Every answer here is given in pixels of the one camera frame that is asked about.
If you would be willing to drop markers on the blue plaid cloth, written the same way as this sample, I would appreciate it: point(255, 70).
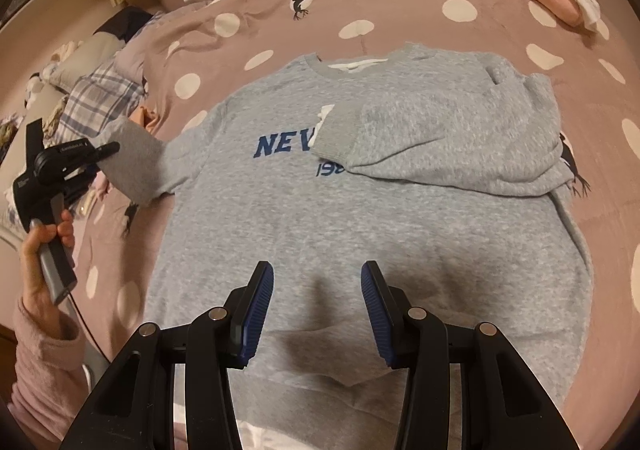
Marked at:
point(97, 99)

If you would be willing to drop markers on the grey sweatshirt blue lettering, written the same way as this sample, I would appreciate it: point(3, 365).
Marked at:
point(443, 167)

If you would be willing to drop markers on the white pillow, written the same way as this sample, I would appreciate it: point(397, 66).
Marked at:
point(100, 47)

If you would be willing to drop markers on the left forearm pink sleeve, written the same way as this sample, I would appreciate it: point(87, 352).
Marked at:
point(50, 385)

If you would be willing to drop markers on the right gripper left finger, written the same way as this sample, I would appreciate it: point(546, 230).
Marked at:
point(132, 406)

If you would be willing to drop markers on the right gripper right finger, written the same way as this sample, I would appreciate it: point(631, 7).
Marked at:
point(503, 404)

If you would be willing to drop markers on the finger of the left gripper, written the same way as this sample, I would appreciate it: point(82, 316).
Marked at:
point(99, 154)

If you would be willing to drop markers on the pink polka dot duvet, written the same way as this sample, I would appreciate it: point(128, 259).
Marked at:
point(200, 55)

